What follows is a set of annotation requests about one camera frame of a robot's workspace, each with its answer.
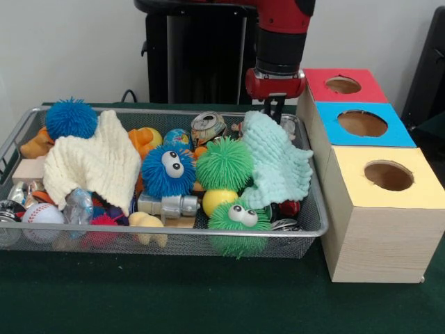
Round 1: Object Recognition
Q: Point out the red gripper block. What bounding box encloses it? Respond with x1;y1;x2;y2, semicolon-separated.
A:
245;67;307;123

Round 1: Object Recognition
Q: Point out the mint knitted cloth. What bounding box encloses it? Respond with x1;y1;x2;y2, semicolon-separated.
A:
239;110;315;211

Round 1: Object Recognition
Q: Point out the cream knitted cloth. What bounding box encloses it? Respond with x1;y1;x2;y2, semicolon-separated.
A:
42;109;142;216

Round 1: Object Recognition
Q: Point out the shallow grey mesh bin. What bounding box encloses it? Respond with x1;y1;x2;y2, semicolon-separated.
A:
0;106;330;260

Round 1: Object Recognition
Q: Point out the wooden box with three holes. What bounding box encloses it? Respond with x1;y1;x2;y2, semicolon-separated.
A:
297;67;445;283

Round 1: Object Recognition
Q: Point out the crushed silver can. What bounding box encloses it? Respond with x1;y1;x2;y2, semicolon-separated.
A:
190;111;229;147

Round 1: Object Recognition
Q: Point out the globe print ball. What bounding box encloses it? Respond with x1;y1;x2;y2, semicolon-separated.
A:
162;128;193;153

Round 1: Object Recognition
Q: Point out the yellow ball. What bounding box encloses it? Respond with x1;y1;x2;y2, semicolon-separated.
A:
203;189;241;216

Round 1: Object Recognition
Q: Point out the green spiky googly-eyed ball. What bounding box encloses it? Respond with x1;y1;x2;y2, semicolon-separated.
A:
207;198;272;258

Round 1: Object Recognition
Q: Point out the blue spiky googly-eyed ball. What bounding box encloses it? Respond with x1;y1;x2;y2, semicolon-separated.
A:
44;97;99;140
140;145;197;198

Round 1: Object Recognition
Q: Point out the black upright panel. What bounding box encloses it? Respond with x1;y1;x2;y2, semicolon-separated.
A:
401;6;445;122

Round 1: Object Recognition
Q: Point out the dark green table cloth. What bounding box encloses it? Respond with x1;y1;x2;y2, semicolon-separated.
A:
0;102;445;334
413;114;445;168

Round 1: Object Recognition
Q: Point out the white baseball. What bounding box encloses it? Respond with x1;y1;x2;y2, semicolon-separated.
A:
21;202;65;244

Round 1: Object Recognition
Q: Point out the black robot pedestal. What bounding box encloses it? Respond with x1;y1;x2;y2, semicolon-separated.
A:
133;0;260;104

